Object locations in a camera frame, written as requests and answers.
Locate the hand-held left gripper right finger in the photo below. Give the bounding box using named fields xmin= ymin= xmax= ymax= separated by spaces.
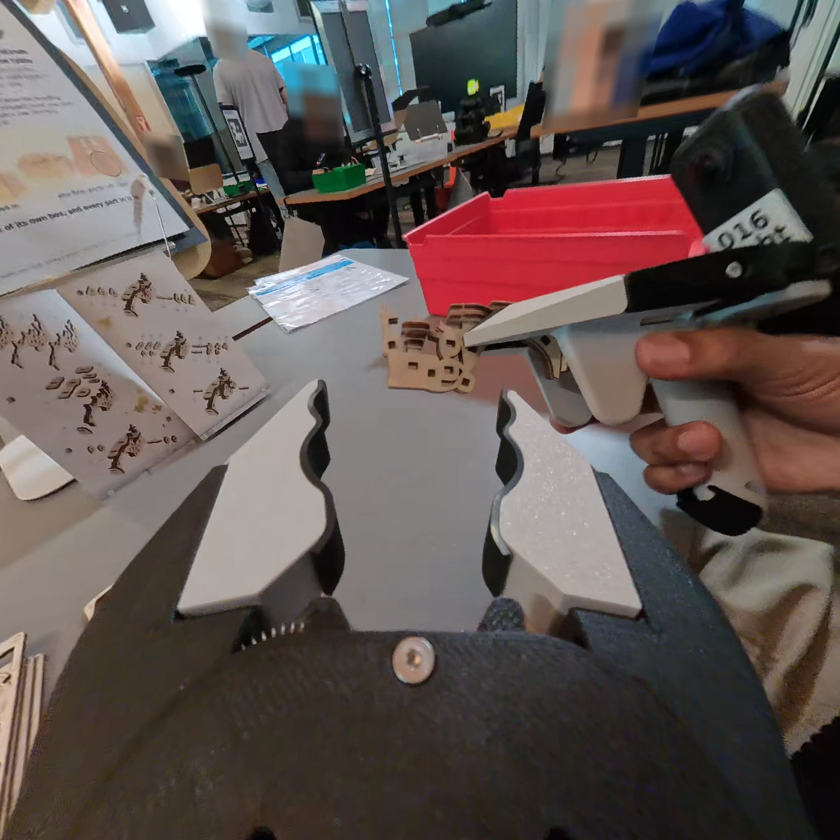
xmin=482 ymin=390 xmax=644 ymax=619

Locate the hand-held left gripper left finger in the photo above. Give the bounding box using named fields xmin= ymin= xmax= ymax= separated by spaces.
xmin=177 ymin=381 xmax=346 ymax=616

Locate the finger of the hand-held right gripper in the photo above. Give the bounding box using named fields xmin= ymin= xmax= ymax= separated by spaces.
xmin=462 ymin=276 xmax=632 ymax=349
xmin=525 ymin=314 xmax=652 ymax=431

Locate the brown wooden puzzle model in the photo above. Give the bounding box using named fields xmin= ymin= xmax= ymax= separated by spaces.
xmin=381 ymin=301 xmax=567 ymax=396

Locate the grey desk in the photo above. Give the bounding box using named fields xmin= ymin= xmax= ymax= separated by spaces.
xmin=0 ymin=248 xmax=686 ymax=664

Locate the person's right hand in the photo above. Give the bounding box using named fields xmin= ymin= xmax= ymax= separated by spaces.
xmin=551 ymin=328 xmax=840 ymax=497

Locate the red plastic bin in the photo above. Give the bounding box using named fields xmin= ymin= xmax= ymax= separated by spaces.
xmin=403 ymin=176 xmax=718 ymax=317

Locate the long wooden-top table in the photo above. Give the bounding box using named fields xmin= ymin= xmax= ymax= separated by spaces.
xmin=530 ymin=80 xmax=790 ymax=179

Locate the blue jacket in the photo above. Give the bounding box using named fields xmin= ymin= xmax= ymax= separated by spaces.
xmin=646 ymin=0 xmax=791 ymax=96

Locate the black office chair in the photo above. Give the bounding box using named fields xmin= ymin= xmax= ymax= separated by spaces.
xmin=514 ymin=81 xmax=551 ymax=186

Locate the assembly figure instruction sheet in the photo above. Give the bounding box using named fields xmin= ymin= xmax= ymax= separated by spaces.
xmin=0 ymin=252 xmax=271 ymax=501

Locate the wooden-top background table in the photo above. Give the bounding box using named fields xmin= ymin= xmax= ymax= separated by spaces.
xmin=285 ymin=128 xmax=526 ymax=250

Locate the black tripod stand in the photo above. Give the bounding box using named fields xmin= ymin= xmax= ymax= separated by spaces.
xmin=353 ymin=62 xmax=405 ymax=250

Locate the document in plastic sleeve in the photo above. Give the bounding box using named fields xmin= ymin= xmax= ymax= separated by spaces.
xmin=248 ymin=255 xmax=410 ymax=333

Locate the white sheet stand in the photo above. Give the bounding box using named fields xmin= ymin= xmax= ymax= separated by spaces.
xmin=0 ymin=435 xmax=74 ymax=502

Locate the green plastic bin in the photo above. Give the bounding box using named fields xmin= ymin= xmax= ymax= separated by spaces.
xmin=311 ymin=164 xmax=367 ymax=194

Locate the grey cardboard piece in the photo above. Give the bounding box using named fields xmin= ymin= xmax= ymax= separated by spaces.
xmin=278 ymin=217 xmax=326 ymax=274

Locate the black computer monitor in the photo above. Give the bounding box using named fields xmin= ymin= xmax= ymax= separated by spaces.
xmin=410 ymin=0 xmax=519 ymax=116

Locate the laser-cut plywood sheet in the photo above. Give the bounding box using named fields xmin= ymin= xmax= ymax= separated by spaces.
xmin=0 ymin=632 xmax=47 ymax=824

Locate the small framed marker sign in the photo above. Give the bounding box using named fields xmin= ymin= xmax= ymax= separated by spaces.
xmin=219 ymin=104 xmax=258 ymax=163

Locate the instruction poster on board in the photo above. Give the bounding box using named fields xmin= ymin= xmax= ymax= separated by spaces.
xmin=0 ymin=0 xmax=212 ymax=298

